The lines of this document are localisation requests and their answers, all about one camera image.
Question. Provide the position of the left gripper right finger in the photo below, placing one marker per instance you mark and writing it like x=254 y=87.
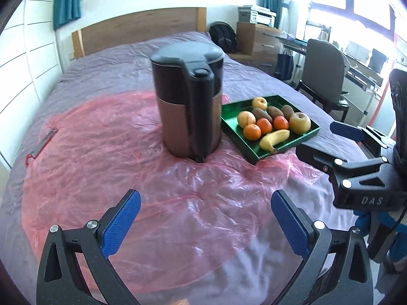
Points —
x=335 y=267

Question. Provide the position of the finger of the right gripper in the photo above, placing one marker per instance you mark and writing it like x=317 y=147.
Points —
x=373 y=141
x=335 y=166

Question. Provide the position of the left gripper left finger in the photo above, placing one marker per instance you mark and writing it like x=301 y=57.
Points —
x=60 y=279

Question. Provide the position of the large red-green apple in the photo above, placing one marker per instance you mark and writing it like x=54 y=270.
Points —
x=299 y=123

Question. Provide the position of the orange mandarin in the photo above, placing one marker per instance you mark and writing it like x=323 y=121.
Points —
x=280 y=122
x=252 y=132

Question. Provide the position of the yellow banana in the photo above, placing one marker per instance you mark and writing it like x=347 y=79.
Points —
x=269 y=141

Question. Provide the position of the large brown kiwi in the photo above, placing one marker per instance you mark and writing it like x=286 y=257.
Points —
x=260 y=114

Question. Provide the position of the small yellow apple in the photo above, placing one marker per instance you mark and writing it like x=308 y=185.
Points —
x=260 y=103

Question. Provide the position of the round yellow scarred fruit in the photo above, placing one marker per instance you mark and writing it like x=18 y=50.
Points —
x=246 y=118

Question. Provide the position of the green tray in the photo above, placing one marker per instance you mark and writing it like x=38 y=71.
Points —
x=251 y=149

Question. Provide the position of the steel black electric kettle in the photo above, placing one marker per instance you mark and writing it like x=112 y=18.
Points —
x=188 y=79

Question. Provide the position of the white desk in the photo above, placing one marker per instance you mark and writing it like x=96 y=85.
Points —
x=359 y=90

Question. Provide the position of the grey office chair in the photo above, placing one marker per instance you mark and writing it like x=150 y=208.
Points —
x=323 y=76

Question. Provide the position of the grey purple bedspread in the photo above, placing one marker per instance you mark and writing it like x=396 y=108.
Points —
x=255 y=275

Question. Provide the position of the navy tote bag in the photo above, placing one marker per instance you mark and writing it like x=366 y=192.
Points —
x=285 y=65

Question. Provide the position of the wooden drawer cabinet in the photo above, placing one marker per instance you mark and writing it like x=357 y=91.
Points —
x=257 y=46

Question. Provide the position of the pink plastic sheet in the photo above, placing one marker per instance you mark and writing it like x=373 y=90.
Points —
x=194 y=217

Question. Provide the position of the black backpack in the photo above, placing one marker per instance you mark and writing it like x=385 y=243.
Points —
x=223 y=35

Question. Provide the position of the white printer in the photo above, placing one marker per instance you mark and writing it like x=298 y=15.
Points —
x=257 y=14

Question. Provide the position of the white wardrobe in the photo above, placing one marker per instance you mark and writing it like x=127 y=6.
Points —
x=29 y=70

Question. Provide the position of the teal curtain left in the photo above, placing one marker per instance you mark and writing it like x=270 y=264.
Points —
x=64 y=12

